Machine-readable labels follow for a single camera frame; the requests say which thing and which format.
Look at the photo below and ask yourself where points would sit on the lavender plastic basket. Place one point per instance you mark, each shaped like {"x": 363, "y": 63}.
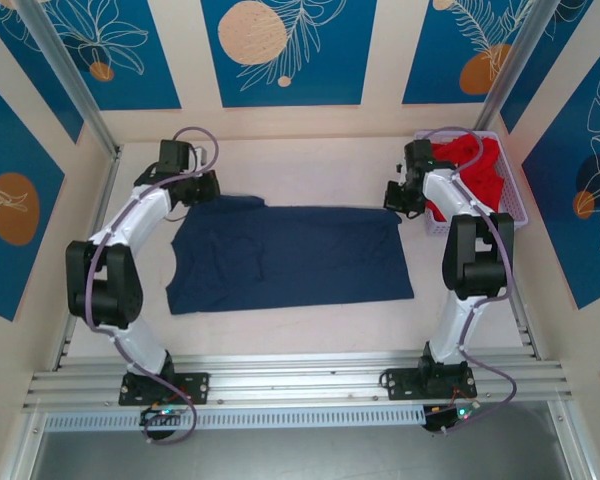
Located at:
{"x": 512, "y": 190}

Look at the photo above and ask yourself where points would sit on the navy blue t-shirt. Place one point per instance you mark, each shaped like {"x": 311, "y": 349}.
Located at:
{"x": 290, "y": 260}

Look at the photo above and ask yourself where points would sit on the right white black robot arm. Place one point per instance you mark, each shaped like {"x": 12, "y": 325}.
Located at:
{"x": 450, "y": 330}

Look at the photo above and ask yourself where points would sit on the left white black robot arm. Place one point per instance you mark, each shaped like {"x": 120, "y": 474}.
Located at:
{"x": 130, "y": 215}

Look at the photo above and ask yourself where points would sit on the red t-shirt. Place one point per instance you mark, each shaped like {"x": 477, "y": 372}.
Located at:
{"x": 485, "y": 170}

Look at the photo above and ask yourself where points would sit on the blue poster, small orange circle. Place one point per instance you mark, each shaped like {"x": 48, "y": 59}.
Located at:
{"x": 130, "y": 75}

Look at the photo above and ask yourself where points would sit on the blue poster, fern, orange circle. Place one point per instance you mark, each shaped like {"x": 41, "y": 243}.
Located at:
{"x": 440, "y": 60}

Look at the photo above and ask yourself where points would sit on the blue poster with beige circle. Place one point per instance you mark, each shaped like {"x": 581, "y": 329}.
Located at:
{"x": 330, "y": 75}

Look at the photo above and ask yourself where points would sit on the blue poster, large orange circle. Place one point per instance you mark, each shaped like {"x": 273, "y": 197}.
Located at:
{"x": 10, "y": 150}

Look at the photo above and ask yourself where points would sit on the blue poster, dark circle, flower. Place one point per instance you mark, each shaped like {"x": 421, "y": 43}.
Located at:
{"x": 570, "y": 240}

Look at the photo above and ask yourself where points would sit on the blue poster with white leaves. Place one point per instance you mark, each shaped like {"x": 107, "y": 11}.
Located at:
{"x": 35, "y": 65}
{"x": 560, "y": 45}

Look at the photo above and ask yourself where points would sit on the grey metal sheet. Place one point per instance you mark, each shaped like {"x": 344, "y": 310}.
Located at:
{"x": 300, "y": 455}

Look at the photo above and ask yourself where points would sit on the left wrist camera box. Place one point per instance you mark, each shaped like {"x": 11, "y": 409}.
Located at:
{"x": 200, "y": 156}

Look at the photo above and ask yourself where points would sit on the aluminium frame post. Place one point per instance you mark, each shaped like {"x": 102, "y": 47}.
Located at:
{"x": 515, "y": 65}
{"x": 65, "y": 65}

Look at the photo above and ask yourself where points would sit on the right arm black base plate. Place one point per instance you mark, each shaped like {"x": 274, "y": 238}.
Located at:
{"x": 395, "y": 385}

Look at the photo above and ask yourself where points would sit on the wide aluminium mounting rail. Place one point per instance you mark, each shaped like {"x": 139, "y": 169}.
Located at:
{"x": 290, "y": 380}

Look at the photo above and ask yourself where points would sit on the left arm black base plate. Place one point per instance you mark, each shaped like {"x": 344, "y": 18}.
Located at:
{"x": 195, "y": 387}

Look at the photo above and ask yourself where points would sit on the aluminium frame leg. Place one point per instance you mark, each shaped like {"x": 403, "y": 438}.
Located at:
{"x": 577, "y": 450}
{"x": 20, "y": 450}

